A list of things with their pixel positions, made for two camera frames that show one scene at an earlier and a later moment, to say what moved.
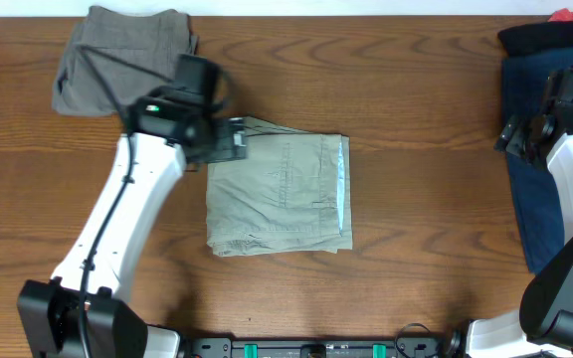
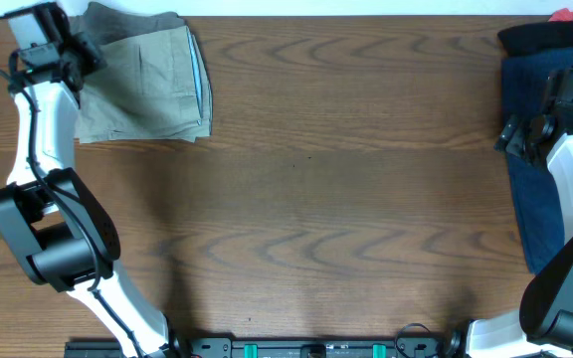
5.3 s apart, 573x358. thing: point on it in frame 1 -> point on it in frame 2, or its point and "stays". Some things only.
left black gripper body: [228, 140] -> [85, 55]
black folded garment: [525, 37] stays
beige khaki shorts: [292, 195] -> [154, 88]
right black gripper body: [510, 137] stays
